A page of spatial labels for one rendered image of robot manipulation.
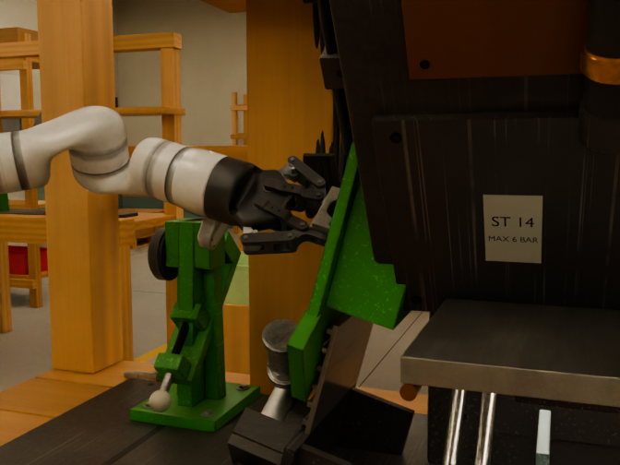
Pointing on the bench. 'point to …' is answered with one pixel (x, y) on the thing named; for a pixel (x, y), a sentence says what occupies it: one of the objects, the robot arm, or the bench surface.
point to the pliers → (141, 375)
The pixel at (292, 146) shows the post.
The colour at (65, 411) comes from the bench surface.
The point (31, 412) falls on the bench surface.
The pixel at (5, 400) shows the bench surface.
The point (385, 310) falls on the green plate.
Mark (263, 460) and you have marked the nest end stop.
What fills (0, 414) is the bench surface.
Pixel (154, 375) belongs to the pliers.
